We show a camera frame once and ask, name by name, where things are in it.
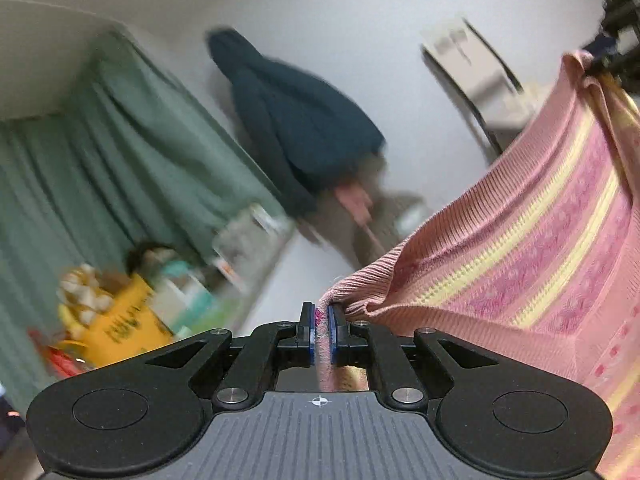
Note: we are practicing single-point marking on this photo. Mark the pink patterned knit sweater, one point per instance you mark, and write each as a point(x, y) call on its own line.
point(500, 260)

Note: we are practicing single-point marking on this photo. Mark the yellow printed bag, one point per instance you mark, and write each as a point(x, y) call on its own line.
point(120, 322)

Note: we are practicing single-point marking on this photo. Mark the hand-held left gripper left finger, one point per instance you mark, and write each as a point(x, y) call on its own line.
point(311, 332)

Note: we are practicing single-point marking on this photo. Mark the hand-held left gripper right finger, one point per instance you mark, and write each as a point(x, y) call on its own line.
point(332, 335)

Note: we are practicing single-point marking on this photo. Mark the beige chair with cutout back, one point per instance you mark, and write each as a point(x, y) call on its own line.
point(475, 75)

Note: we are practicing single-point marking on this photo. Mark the pink hanging cloth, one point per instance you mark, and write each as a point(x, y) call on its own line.
point(352, 197)

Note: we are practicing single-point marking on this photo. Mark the round brown ribbed object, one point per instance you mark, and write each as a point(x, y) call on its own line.
point(395, 217)

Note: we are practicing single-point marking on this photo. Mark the windowsill clutter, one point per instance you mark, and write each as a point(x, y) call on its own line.
point(225, 255)

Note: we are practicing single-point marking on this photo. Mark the green curtain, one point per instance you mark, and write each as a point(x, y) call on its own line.
point(125, 160)

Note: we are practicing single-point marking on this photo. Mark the dark teal hanging jacket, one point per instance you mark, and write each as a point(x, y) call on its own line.
point(300, 120)

